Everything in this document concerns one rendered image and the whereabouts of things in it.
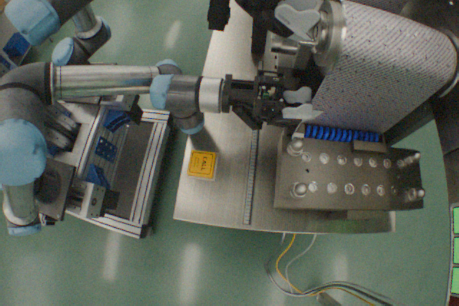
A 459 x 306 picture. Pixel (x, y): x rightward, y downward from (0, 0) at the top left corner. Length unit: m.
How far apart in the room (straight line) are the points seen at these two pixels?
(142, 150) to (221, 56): 0.91
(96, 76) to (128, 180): 1.04
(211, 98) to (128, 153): 1.16
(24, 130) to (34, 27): 0.17
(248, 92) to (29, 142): 0.38
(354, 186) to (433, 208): 1.77
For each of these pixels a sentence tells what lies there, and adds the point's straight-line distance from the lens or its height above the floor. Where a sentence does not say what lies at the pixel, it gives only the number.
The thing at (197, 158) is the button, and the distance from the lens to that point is 0.59.
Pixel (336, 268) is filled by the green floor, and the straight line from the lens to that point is 1.68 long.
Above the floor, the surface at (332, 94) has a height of 1.16.
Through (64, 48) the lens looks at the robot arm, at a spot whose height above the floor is 1.05.
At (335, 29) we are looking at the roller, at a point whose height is 1.29.
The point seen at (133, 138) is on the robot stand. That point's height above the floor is 0.21.
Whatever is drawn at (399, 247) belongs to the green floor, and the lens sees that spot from 1.97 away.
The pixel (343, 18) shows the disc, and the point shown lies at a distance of 0.33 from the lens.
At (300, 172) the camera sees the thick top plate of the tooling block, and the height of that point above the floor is 1.03.
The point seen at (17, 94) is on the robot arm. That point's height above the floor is 1.29.
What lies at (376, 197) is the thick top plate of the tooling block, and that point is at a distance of 0.56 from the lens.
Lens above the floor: 1.48
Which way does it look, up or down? 67 degrees down
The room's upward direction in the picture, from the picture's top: 5 degrees counter-clockwise
